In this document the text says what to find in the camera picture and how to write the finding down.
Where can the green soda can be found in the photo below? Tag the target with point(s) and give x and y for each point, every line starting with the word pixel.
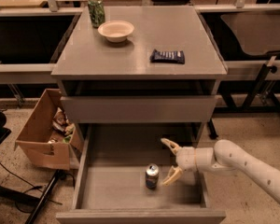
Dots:
pixel 97 12

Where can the blue silver redbull can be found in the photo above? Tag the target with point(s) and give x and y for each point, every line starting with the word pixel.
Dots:
pixel 152 175

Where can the white paper bowl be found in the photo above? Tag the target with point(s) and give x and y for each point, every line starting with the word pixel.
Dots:
pixel 116 31

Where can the open grey middle drawer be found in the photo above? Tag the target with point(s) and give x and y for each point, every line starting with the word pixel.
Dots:
pixel 111 185

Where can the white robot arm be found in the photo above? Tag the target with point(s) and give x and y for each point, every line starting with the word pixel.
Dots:
pixel 223 158

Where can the cardboard box with trash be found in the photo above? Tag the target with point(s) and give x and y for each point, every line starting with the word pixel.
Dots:
pixel 41 143

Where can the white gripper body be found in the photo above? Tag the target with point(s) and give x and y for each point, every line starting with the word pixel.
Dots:
pixel 186 160

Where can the grey drawer cabinet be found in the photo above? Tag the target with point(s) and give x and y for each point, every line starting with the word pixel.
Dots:
pixel 93 67

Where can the dark blue snack packet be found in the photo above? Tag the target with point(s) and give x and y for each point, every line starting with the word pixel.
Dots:
pixel 167 56

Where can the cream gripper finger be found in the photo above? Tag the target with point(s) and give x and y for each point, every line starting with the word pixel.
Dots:
pixel 174 174
pixel 174 147

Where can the black tripod leg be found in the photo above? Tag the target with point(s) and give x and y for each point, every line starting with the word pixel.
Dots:
pixel 44 197

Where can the grey top drawer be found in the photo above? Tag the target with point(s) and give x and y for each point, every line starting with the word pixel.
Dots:
pixel 106 109

